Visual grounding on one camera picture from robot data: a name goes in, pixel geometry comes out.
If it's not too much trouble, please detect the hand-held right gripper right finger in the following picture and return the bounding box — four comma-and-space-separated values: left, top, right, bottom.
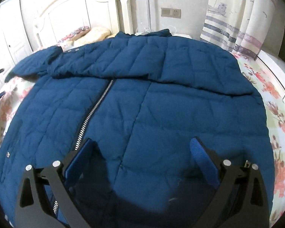
189, 136, 270, 228

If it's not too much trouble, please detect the floral pillow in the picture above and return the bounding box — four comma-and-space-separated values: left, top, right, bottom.
57, 26, 92, 44

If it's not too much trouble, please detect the yellow pillow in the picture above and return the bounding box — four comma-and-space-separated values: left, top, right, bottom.
74, 27, 112, 45

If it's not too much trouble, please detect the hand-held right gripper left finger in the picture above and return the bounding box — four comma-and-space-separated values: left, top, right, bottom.
18, 137, 102, 228

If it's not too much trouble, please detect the floral bed sheet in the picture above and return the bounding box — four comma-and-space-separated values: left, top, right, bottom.
0, 50, 285, 228

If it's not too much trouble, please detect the printed striped curtain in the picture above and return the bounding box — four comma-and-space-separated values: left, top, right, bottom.
200, 0, 279, 60

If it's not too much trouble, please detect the white bed headboard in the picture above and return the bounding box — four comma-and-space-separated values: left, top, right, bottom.
33, 0, 133, 46

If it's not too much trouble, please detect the wall switch panel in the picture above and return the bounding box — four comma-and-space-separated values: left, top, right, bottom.
161, 8, 181, 19

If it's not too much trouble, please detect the blue quilted jacket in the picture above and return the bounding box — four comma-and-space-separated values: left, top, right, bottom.
0, 28, 276, 228

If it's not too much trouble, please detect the white wardrobe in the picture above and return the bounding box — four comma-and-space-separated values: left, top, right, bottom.
0, 0, 34, 65

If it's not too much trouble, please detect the white wall pole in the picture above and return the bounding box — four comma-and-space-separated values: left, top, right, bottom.
145, 0, 151, 32

